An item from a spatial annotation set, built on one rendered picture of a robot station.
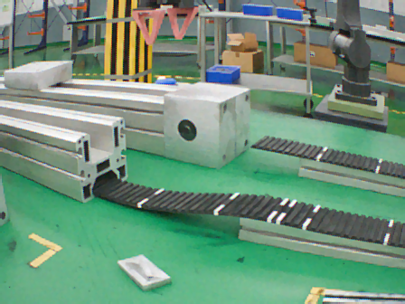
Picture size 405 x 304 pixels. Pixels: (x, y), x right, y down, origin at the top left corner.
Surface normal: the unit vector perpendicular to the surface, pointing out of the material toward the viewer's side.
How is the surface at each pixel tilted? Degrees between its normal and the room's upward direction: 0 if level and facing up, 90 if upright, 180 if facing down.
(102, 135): 90
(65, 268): 0
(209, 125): 90
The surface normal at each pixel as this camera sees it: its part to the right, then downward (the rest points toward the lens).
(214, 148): -0.50, 0.30
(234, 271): 0.00, -0.94
